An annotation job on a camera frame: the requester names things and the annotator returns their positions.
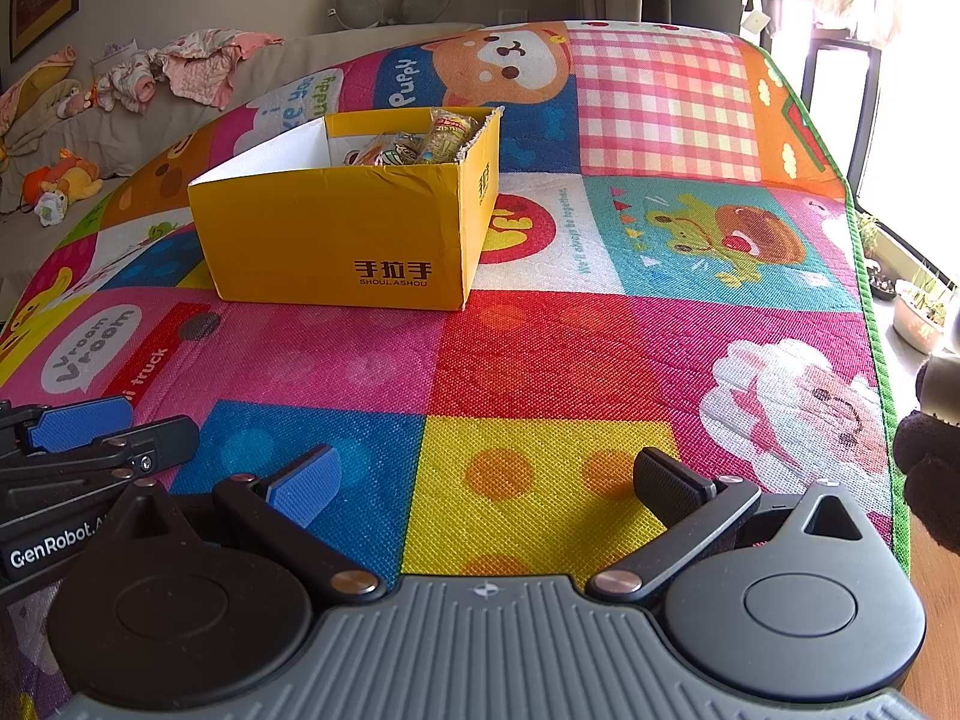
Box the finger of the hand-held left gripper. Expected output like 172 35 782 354
0 416 200 520
0 394 134 458

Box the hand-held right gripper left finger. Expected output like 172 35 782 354
112 444 385 605

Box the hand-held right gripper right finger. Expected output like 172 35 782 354
586 448 883 604

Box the yellow cardboard box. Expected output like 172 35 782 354
187 106 505 311

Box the biscuit stick tray pink dip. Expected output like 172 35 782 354
420 109 482 163

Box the colourful cartoon play mat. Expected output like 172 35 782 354
0 19 913 720

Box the orange plush toy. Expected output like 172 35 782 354
21 148 104 203

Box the dark brown plush toy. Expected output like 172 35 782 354
892 349 960 533

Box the white plant pot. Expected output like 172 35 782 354
892 289 947 352

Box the pile of pale cloths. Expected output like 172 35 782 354
0 45 80 158

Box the pink floral baby garment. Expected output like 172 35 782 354
161 28 286 110

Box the dark red framed picture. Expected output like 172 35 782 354
9 0 80 62

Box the black metal frame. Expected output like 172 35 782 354
802 34 883 182

